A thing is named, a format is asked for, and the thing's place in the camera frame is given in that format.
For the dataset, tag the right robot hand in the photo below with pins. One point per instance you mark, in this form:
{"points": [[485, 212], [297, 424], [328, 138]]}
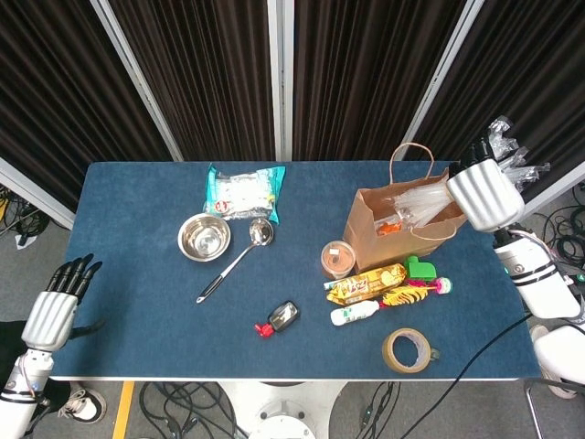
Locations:
{"points": [[489, 196]]}

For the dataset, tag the small white bottle green print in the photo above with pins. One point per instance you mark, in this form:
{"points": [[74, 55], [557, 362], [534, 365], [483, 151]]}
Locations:
{"points": [[352, 314]]}

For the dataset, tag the stainless steel bowl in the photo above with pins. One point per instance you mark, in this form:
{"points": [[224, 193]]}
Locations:
{"points": [[203, 238]]}

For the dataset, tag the black trouser leg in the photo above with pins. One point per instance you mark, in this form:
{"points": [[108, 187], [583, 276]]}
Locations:
{"points": [[52, 393]]}

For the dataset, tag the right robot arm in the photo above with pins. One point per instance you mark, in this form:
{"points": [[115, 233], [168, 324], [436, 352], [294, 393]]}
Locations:
{"points": [[539, 283]]}

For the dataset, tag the gold biscuit packet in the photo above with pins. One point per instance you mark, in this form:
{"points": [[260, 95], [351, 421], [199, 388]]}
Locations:
{"points": [[365, 283]]}

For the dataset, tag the teal plastic food packet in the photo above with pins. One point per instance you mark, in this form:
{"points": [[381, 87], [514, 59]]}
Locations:
{"points": [[242, 192]]}

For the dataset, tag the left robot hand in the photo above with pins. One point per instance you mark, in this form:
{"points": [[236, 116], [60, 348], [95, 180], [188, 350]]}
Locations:
{"points": [[50, 318]]}

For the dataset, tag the white black sneaker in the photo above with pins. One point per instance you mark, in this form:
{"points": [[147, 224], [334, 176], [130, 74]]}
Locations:
{"points": [[84, 407]]}

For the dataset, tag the green plastic block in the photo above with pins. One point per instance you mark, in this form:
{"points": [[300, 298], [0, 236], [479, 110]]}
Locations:
{"points": [[420, 270]]}

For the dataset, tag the white paper scrap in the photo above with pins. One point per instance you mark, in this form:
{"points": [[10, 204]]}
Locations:
{"points": [[22, 241]]}

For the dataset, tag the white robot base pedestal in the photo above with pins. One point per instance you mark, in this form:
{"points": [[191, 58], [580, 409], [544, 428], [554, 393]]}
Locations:
{"points": [[279, 411]]}

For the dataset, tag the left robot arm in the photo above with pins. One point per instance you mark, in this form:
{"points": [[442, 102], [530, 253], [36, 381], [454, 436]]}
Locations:
{"points": [[18, 402]]}

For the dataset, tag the clear jar of rubber bands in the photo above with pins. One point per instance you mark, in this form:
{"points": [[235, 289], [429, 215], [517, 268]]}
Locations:
{"points": [[338, 260]]}

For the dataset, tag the white partition frame post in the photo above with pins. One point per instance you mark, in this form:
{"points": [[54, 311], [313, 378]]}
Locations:
{"points": [[279, 68], [566, 185], [439, 80], [36, 194], [140, 87]]}

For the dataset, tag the black red car key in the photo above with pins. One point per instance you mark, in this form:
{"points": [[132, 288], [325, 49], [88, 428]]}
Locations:
{"points": [[285, 315]]}

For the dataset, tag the dark pleated curtain panel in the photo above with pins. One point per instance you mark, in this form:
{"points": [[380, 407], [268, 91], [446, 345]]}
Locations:
{"points": [[205, 68], [45, 91], [356, 68], [525, 68]]}

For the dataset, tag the brown tape roll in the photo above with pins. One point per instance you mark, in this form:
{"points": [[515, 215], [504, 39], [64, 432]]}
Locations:
{"points": [[390, 356]]}

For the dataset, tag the orange snack packet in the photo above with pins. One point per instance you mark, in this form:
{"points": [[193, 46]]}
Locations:
{"points": [[390, 227]]}

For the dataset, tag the yellow pink feather shuttlecock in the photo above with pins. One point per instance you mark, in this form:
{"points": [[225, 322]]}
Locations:
{"points": [[402, 296]]}

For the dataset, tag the brown paper bag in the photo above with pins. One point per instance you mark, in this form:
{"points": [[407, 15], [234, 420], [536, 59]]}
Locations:
{"points": [[388, 256]]}

